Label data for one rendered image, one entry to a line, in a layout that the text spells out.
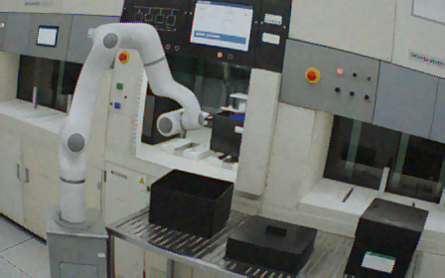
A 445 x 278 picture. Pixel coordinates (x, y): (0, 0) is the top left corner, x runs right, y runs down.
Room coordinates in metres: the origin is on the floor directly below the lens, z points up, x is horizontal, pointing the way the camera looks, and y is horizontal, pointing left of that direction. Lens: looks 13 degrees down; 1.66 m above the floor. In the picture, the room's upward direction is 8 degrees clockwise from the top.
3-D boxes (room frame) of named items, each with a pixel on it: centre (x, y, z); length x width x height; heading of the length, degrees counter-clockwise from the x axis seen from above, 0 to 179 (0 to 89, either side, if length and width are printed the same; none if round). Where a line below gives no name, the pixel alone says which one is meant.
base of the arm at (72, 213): (1.86, 0.56, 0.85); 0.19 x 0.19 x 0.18
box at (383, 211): (1.76, -0.73, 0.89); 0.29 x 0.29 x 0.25; 62
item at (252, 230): (1.85, -0.25, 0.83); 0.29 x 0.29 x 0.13; 69
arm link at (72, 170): (1.89, 0.58, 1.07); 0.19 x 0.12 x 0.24; 24
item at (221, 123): (2.66, -0.09, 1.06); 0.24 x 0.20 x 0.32; 67
